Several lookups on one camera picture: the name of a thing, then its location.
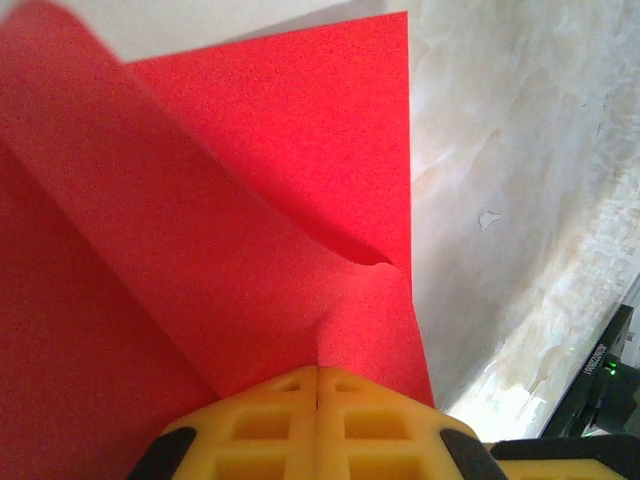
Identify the red paper sheet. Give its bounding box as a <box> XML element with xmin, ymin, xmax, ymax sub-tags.
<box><xmin>0</xmin><ymin>0</ymin><xmax>435</xmax><ymax>480</ymax></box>

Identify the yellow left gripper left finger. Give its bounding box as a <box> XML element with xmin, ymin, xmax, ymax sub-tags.
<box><xmin>125</xmin><ymin>364</ymin><xmax>320</xmax><ymax>480</ymax></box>

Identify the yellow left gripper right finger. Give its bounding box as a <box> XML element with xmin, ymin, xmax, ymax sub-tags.
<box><xmin>318</xmin><ymin>366</ymin><xmax>501</xmax><ymax>480</ymax></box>

